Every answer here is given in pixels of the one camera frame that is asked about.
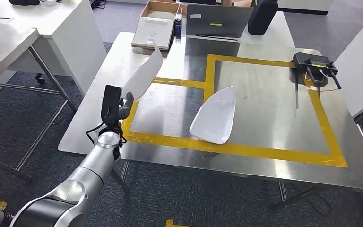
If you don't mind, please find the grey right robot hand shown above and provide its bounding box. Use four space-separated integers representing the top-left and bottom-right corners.
118 91 136 121

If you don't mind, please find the white curved shell part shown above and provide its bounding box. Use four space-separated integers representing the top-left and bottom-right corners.
121 43 164 102

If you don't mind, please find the white pointed shell part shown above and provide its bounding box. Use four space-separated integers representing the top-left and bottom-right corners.
189 85 237 145

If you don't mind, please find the yellow tape on workbench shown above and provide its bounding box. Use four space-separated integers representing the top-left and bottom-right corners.
121 53 348 168

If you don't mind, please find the steel workbench with yellow tape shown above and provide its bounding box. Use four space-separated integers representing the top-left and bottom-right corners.
57 31 363 211

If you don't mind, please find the cardboard box with white lid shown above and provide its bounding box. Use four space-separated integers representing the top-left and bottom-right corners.
131 0 187 51

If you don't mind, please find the white desk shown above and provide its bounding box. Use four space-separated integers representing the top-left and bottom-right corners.
334 16 363 118
0 0 107 96

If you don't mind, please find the dark blue carton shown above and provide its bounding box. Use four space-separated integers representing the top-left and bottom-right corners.
173 7 184 39

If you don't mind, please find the grey laptop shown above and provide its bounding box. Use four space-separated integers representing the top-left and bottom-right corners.
185 3 255 42

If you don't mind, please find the yellow floor tape square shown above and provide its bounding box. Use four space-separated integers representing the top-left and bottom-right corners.
165 218 195 227

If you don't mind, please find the steel table with yellow tape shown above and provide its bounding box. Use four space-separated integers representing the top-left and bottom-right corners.
0 21 78 183

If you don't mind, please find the black bag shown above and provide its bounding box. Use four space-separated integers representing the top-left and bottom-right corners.
247 0 279 36

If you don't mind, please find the black remote controller with antennas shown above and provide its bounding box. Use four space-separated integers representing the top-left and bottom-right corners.
292 52 343 91

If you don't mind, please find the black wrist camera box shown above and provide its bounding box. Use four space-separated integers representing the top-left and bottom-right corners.
100 84 123 126

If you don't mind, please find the white controller cable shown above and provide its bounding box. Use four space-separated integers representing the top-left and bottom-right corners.
317 68 341 93

